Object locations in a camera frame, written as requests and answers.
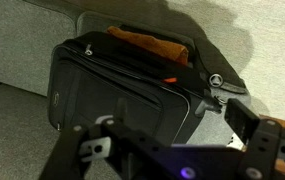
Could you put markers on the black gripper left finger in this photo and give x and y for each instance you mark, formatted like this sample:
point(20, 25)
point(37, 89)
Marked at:
point(68, 150)

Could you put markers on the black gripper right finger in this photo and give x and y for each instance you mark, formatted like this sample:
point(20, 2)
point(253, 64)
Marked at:
point(258, 146)

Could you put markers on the black fabric wheeled suitcase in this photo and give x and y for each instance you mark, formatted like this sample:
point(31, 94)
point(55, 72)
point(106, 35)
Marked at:
point(115, 93)

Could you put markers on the silver main zipper pull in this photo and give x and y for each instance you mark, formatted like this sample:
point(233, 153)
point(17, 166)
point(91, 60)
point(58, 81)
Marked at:
point(88, 50)

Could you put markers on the grey fabric sofa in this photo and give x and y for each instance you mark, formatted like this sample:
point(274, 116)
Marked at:
point(22, 43)

